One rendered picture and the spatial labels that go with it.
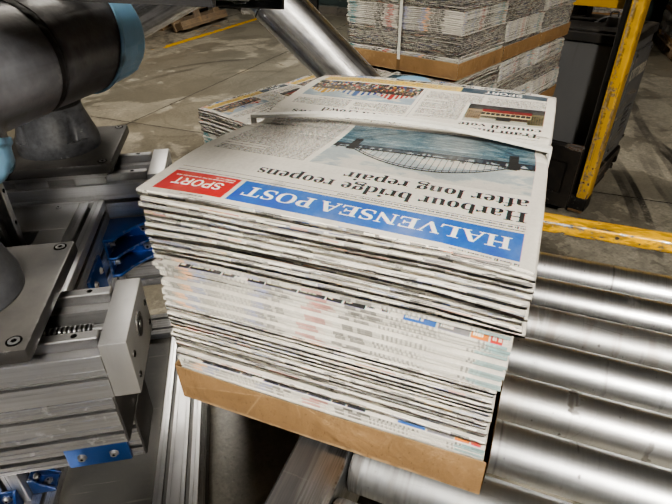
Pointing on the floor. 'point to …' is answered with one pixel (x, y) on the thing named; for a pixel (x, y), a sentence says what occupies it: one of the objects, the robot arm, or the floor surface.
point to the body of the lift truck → (572, 69)
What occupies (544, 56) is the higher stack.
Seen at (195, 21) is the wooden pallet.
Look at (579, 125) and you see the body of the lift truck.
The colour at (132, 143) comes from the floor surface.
